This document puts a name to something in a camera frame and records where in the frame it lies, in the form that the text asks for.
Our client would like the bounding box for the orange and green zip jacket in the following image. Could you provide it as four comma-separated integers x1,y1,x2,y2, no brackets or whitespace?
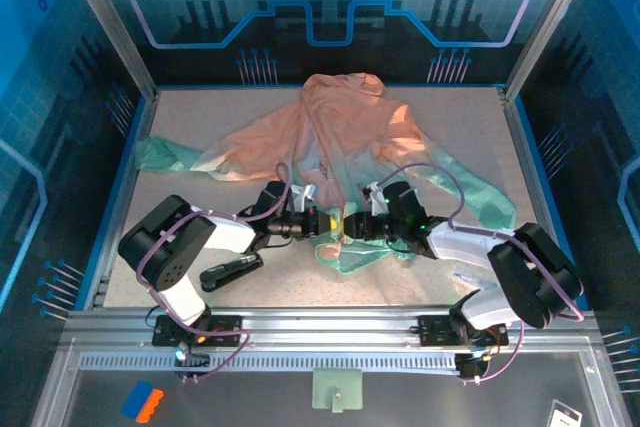
134,72,518,277

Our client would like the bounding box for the black stapler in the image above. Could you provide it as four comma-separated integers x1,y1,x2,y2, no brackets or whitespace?
199,252,265,293

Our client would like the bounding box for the clear plastic wrapper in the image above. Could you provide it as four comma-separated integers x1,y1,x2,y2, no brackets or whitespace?
451,269,494,291

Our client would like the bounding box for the green mounting plate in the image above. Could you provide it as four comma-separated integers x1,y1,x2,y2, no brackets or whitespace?
311,368,363,414

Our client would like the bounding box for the blue and orange block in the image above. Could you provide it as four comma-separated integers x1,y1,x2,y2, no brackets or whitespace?
120,380,166,424

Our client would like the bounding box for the white printed card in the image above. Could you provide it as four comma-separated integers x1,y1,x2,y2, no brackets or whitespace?
547,399,584,427

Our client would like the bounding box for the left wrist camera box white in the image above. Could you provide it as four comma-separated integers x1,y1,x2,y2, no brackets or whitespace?
289,183,318,211

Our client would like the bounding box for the aluminium front rail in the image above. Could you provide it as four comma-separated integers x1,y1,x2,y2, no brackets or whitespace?
63,307,600,346

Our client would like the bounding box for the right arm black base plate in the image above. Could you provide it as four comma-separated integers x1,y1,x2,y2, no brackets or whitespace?
418,313,511,348

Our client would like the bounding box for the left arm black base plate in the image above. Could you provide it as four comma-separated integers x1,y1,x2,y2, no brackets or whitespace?
151,314,244,348

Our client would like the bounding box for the grey slotted cable duct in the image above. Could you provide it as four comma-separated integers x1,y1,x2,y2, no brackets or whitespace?
78,353,460,372

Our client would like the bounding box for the right aluminium frame post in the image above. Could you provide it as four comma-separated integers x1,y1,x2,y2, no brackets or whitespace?
501,0,605,102

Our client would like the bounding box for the aluminium frame post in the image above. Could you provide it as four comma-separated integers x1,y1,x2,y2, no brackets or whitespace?
53,0,160,101
501,0,605,102

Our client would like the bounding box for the left aluminium frame post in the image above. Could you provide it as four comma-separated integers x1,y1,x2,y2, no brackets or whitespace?
53,0,160,101

